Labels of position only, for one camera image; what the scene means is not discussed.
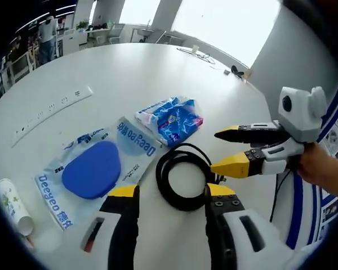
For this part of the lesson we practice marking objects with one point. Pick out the white table power strip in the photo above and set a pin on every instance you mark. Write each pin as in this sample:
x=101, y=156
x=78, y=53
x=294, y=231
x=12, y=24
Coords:
x=59, y=102

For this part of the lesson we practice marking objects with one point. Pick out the white paper cup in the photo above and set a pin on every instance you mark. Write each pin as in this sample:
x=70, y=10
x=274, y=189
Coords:
x=12, y=202

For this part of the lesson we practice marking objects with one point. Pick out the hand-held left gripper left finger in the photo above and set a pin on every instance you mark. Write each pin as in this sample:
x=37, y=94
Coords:
x=124, y=225

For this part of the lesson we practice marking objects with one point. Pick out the small white cup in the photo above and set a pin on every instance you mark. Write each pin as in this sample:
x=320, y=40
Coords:
x=196, y=48

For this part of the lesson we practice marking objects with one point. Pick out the green potted plant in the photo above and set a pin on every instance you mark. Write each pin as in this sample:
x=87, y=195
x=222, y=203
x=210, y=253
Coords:
x=83, y=25

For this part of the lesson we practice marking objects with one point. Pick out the blue white wall poster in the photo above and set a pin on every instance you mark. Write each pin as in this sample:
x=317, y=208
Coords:
x=335, y=135

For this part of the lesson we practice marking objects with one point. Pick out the small brown box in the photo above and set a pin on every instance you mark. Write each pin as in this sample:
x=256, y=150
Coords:
x=248, y=74

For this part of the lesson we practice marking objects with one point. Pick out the white cabinet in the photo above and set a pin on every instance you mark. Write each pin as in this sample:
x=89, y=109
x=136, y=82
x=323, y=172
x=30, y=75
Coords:
x=73, y=40

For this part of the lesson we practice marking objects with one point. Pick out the white table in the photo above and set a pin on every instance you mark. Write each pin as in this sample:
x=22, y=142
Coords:
x=129, y=78

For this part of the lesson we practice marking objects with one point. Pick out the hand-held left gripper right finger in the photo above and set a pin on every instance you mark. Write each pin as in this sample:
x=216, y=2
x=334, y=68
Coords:
x=222, y=225

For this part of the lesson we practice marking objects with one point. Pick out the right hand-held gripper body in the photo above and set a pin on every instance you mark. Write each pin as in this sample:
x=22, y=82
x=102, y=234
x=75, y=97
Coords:
x=301, y=112

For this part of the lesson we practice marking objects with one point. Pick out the small black object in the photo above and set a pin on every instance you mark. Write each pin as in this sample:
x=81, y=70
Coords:
x=236, y=70

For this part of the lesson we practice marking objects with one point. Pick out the blue tissue pack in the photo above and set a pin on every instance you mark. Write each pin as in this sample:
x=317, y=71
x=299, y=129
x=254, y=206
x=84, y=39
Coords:
x=171, y=121

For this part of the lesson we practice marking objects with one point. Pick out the grey office chair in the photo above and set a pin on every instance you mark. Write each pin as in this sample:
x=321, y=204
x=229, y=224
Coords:
x=115, y=32

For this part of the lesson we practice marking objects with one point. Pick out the blue pouch package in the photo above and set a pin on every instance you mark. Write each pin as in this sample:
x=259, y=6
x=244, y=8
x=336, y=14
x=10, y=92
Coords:
x=90, y=171

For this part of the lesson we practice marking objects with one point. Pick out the person's right hand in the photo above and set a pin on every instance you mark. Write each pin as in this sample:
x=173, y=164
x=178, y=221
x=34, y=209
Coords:
x=315, y=166

